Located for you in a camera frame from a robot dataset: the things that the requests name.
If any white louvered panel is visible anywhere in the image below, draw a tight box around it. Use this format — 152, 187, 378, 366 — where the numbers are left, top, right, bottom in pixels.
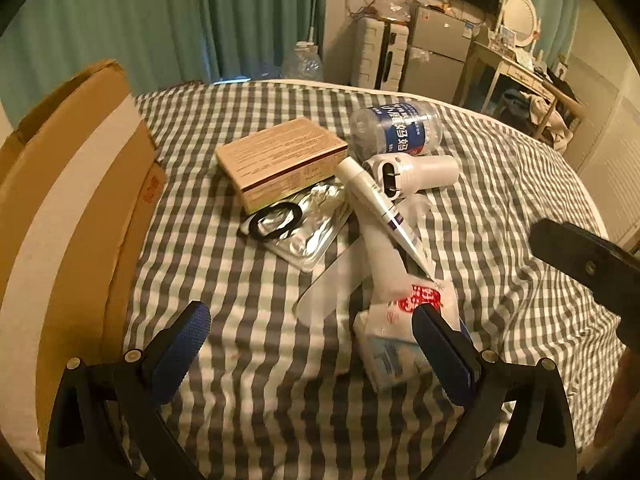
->
565, 55, 640, 241

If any grey mini fridge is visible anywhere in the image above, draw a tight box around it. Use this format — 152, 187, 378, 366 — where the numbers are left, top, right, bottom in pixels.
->
400, 2, 473, 106

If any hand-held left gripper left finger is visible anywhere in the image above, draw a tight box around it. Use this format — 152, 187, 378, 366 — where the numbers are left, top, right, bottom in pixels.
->
45, 301, 212, 480

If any clear plastic bottle blue label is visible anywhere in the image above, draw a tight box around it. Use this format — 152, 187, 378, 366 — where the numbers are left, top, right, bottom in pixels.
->
349, 101, 444, 161

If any white cream tube blue label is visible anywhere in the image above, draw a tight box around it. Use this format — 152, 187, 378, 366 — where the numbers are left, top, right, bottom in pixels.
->
335, 157, 436, 278

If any plain white tube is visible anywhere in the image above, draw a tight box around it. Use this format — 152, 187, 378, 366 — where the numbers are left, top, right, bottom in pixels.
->
361, 220, 408, 293

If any teal curtain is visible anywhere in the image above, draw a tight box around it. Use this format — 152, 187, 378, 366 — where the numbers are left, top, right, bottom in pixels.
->
512, 0, 581, 68
0, 0, 330, 126

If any clear plastic bag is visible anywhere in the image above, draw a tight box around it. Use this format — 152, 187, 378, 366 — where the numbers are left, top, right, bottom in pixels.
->
377, 0, 416, 21

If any black hair tie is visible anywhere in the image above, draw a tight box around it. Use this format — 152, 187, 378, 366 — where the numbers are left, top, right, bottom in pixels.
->
248, 201, 304, 242

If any large cardboard box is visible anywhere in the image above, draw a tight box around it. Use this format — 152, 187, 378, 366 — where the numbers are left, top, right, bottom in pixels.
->
0, 59, 168, 453

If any grey checkered desktop cloth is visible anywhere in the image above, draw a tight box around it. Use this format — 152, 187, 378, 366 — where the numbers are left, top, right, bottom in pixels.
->
107, 80, 626, 480

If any pile of clothes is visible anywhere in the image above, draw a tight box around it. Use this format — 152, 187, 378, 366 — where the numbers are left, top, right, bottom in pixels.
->
530, 95, 571, 141

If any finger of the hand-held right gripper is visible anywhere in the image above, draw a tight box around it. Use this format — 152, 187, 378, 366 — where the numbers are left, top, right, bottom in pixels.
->
530, 218, 640, 356

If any white suitcase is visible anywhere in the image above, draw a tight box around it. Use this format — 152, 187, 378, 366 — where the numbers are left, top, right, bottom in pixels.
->
359, 15, 412, 92

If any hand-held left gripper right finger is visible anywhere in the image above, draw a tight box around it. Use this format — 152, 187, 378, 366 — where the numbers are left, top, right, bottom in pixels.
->
410, 304, 578, 480

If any tan cardboard box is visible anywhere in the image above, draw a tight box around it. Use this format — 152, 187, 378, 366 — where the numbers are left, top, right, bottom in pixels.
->
215, 117, 349, 215

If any white plug-in device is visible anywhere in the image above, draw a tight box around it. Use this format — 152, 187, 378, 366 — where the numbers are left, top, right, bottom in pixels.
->
361, 154, 460, 200

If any white oval mirror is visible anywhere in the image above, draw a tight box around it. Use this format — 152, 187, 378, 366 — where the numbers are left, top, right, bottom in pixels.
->
500, 0, 542, 53

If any white pole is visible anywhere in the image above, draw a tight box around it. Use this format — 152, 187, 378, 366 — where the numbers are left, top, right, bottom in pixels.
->
306, 0, 322, 43

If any clear plastic sleeve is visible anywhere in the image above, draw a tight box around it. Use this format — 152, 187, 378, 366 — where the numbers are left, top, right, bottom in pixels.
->
295, 237, 381, 326

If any large clear water jug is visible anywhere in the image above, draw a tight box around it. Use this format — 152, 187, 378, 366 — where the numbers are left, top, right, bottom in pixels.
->
282, 41, 323, 82

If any small pocket tissue packet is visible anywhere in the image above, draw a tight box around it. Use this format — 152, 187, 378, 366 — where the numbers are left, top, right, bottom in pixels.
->
352, 282, 476, 393

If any white dressing table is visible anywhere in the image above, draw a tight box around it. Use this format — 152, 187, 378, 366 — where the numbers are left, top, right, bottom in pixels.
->
452, 40, 543, 116

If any silver foil blister pack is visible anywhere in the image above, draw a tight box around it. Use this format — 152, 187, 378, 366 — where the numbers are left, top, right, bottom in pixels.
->
239, 180, 353, 275

